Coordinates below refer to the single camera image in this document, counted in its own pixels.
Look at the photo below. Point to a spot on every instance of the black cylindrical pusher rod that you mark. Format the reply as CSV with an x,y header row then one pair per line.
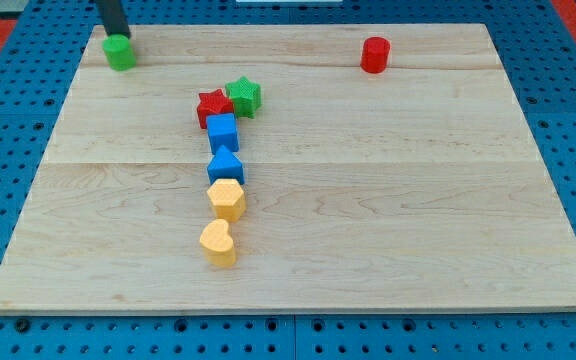
x,y
113,17

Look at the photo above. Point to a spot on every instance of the green cylinder block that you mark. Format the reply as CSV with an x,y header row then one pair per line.
x,y
119,53

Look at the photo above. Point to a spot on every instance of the red star block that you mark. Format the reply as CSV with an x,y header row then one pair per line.
x,y
212,103

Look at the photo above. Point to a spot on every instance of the green star block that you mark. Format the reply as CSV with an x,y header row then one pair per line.
x,y
245,96

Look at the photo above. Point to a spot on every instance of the blue cube block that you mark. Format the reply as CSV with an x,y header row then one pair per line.
x,y
222,132

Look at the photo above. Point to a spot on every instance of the blue triangle block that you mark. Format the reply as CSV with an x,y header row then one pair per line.
x,y
225,165

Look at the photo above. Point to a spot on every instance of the yellow hexagon block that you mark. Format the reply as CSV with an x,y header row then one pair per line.
x,y
227,199

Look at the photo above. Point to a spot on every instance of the yellow heart block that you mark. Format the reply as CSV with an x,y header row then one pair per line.
x,y
217,244

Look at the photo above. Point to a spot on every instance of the red cylinder block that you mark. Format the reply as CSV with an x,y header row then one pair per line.
x,y
375,54

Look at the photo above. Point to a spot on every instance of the light wooden board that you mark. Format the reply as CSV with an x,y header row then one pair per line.
x,y
417,190

